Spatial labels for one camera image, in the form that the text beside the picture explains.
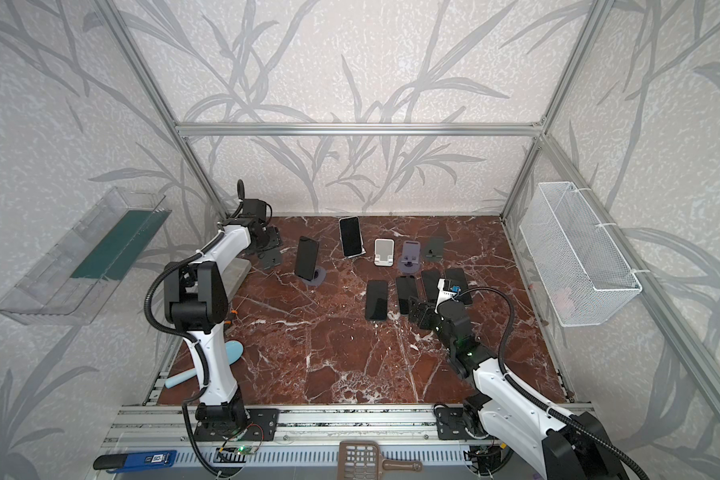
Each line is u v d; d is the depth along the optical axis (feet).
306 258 3.11
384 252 3.41
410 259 3.31
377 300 3.39
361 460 2.27
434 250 3.47
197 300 1.81
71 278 2.11
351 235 3.36
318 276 3.26
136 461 2.17
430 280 3.34
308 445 2.32
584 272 2.00
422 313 2.46
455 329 2.04
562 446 1.33
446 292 2.43
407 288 3.27
